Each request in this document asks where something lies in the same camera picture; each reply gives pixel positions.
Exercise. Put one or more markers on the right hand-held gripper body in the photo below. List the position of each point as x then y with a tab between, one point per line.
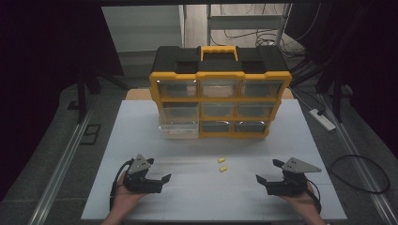
292	186

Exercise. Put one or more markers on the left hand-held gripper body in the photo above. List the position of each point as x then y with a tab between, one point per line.
137	182

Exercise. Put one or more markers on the person's right hand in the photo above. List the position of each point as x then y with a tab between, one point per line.
308	203

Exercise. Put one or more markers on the person's left hand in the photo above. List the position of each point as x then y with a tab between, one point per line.
123	201

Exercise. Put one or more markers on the small yellow cylinder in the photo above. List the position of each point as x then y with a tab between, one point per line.
223	169
221	160

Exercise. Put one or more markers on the clear organizer drawer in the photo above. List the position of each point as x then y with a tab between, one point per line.
178	129

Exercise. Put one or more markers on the white power strip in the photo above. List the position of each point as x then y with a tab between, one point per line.
324	121

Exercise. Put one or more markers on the black floor socket plate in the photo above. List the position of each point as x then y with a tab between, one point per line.
90	134

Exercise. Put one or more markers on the black plug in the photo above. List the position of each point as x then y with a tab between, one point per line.
321	111

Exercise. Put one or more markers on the black metal stand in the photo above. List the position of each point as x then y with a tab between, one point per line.
337	97
82	93

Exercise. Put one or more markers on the set of clear plastic drawers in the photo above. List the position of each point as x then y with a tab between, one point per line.
219	88

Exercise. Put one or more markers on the yellow black organizer cabinet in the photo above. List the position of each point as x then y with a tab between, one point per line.
219	67

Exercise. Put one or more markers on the dark curtain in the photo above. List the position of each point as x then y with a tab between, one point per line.
363	62
47	62

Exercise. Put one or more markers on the white panel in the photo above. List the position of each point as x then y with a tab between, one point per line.
140	28

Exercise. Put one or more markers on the metal shelf rack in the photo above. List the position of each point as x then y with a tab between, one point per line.
244	22

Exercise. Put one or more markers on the metal floor rail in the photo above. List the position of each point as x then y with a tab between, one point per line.
59	168
359	150

